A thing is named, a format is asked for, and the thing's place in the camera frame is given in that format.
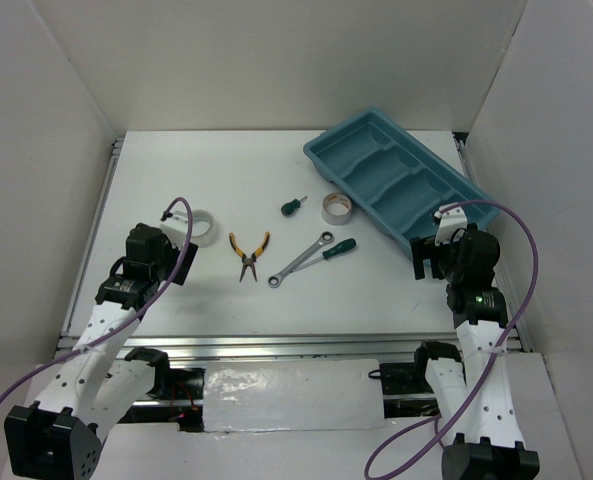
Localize clear packing tape roll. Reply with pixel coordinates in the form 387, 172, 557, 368
191, 210, 217, 248

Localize long green screwdriver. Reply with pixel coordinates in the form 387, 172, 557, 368
300, 238, 357, 268

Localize small white tape roll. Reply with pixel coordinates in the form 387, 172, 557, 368
321, 193, 353, 226

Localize silver ratchet wrench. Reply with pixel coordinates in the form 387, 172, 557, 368
267, 231, 334, 288

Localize yellow black needle-nose pliers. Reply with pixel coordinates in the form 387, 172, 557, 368
228, 230, 272, 284

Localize stubby green screwdriver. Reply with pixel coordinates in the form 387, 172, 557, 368
280, 196, 307, 218

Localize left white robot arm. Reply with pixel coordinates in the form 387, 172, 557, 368
4, 218, 198, 479

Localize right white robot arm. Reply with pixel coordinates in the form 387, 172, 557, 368
411, 227, 540, 479

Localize teal plastic organizer tray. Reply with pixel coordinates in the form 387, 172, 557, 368
303, 108, 491, 258

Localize white foil cover plate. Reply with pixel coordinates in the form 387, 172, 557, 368
203, 359, 385, 433

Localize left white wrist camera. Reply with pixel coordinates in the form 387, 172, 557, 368
159, 211, 190, 249

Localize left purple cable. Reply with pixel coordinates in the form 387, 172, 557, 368
0, 197, 197, 479

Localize purple cable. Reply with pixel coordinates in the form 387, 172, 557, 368
0, 197, 197, 479
364, 199, 541, 480

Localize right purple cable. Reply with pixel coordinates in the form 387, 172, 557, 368
364, 199, 541, 480

